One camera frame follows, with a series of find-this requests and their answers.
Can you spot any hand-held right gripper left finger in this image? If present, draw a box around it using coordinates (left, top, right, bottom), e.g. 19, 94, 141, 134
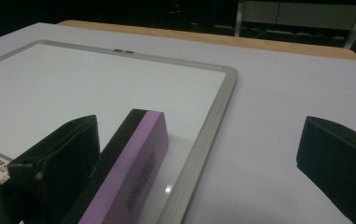
7, 115, 101, 224

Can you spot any grey metal shelf rack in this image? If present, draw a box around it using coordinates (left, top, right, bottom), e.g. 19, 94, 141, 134
235, 0, 356, 50

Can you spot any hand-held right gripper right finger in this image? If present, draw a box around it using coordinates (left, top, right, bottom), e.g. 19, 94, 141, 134
296, 116, 356, 224

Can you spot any purple and black whiteboard eraser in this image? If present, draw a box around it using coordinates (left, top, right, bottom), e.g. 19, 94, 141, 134
61, 108, 170, 224

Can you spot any whiteboard with grey metal frame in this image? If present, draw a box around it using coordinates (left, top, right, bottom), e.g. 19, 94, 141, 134
0, 39, 239, 224

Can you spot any white table cover sheet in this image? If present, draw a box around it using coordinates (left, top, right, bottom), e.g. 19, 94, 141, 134
0, 21, 356, 224

